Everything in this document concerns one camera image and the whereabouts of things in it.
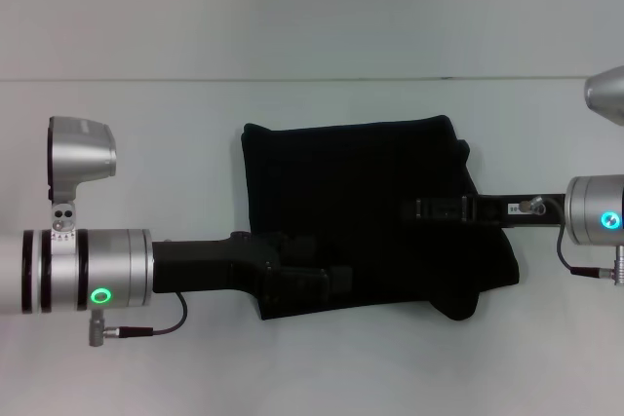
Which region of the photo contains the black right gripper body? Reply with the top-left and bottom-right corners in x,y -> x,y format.
480,191 -> 567,230

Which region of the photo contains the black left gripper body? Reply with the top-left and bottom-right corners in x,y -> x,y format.
151,229 -> 289,305

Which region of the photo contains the black t-shirt with FREE print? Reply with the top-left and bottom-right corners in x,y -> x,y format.
240,114 -> 524,323

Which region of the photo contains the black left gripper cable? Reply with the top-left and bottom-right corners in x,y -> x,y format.
88,291 -> 189,348

